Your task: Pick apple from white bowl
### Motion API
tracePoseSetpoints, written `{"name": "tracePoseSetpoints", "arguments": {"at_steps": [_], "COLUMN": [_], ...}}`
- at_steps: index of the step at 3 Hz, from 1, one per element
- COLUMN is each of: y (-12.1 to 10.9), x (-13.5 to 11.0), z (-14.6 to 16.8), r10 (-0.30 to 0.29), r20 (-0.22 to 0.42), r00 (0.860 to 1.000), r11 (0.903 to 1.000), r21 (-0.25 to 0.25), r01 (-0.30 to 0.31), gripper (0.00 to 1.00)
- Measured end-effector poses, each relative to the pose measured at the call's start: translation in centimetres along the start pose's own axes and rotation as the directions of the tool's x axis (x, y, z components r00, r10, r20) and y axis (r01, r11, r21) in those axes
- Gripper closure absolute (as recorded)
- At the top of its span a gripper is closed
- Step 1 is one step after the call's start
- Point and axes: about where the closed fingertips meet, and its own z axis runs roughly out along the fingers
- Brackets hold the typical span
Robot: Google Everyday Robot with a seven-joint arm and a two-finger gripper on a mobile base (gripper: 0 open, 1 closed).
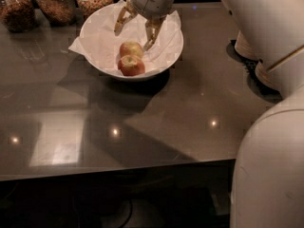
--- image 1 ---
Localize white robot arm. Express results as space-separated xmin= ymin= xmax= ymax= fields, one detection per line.
xmin=221 ymin=0 xmax=304 ymax=228

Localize leftmost glass cereal jar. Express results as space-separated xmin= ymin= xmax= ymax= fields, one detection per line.
xmin=0 ymin=0 xmax=35 ymax=32

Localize grey-white gripper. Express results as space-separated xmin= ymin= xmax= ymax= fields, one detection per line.
xmin=114 ymin=0 xmax=174 ymax=50

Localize stack paper bowls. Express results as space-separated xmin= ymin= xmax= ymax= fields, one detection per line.
xmin=255 ymin=62 xmax=280 ymax=91
xmin=235 ymin=31 xmax=257 ymax=61

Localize front stack paper bowls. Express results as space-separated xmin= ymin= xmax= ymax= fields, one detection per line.
xmin=255 ymin=62 xmax=280 ymax=91

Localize black rubber mat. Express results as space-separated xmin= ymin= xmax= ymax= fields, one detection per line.
xmin=226 ymin=40 xmax=282 ymax=104

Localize red apple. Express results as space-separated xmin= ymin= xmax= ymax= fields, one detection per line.
xmin=118 ymin=55 xmax=145 ymax=76

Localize white ceramic bowl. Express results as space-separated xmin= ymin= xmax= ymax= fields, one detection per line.
xmin=79 ymin=2 xmax=184 ymax=82

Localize rear stack paper bowls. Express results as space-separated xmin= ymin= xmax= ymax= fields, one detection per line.
xmin=235 ymin=31 xmax=257 ymax=61

